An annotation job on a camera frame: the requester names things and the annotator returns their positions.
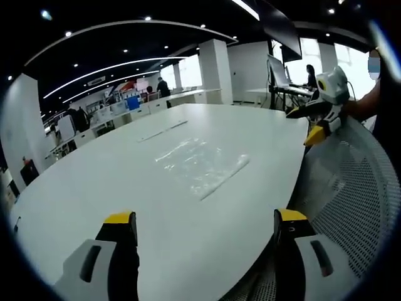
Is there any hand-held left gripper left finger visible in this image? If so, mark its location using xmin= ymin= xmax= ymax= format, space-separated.
xmin=53 ymin=211 xmax=140 ymax=301

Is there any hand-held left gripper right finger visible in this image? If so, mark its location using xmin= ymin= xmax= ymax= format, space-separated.
xmin=271 ymin=208 xmax=352 ymax=301

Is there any clear food packaging bag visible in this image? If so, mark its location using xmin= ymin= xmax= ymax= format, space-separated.
xmin=154 ymin=137 xmax=251 ymax=201

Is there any computer monitor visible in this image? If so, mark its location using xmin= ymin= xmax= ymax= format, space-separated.
xmin=267 ymin=53 xmax=291 ymax=88

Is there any white mesh office chair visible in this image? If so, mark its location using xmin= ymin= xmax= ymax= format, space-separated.
xmin=225 ymin=117 xmax=399 ymax=301

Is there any black ceiling screen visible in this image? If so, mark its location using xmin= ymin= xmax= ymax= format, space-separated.
xmin=255 ymin=0 xmax=303 ymax=60

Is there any white pillar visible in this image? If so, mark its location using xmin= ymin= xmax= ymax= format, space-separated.
xmin=197 ymin=38 xmax=234 ymax=105

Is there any black office chair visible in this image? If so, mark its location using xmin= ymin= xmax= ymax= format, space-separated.
xmin=70 ymin=106 xmax=91 ymax=132

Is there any white office desk row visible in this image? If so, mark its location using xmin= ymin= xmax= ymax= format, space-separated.
xmin=43 ymin=87 xmax=223 ymax=161

